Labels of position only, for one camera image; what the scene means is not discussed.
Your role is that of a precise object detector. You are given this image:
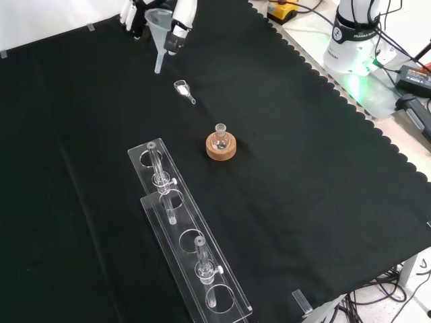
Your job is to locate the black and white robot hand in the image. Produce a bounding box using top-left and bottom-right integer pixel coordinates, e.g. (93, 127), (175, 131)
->
(119, 0), (198, 57)

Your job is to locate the clear plastic funnel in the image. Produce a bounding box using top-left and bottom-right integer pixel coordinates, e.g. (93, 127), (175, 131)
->
(144, 9), (176, 74)

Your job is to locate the cork ring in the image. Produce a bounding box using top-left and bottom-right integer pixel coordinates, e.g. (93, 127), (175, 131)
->
(205, 131), (237, 161)

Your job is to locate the black floor cable loop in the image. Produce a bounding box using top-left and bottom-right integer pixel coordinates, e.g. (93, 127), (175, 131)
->
(368, 268), (409, 303)

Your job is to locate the clear acrylic funnel stand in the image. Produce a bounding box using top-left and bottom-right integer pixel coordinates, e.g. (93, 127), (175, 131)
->
(127, 137), (253, 323)

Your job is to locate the white table leg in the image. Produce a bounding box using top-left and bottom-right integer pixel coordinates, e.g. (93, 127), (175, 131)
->
(399, 252), (420, 290)

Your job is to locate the black handheld device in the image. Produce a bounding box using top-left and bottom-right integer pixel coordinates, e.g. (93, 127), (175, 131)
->
(394, 95), (431, 142)

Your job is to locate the yellow stop button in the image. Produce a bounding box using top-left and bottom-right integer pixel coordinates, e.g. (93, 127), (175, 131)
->
(267, 0), (299, 24)

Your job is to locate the black power adapter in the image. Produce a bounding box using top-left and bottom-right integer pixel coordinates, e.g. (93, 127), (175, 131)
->
(394, 64), (431, 98)

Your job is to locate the small glass weighing funnel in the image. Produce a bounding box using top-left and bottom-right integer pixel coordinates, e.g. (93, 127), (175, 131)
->
(173, 79), (197, 105)

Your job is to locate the black stop button cable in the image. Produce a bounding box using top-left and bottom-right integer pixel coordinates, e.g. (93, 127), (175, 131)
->
(294, 2), (337, 34)

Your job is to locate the black cloth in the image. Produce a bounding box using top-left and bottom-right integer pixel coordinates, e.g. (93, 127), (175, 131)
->
(0, 0), (431, 323)

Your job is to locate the small round-bottom glass flask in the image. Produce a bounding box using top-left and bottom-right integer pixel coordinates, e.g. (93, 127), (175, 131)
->
(211, 123), (231, 151)

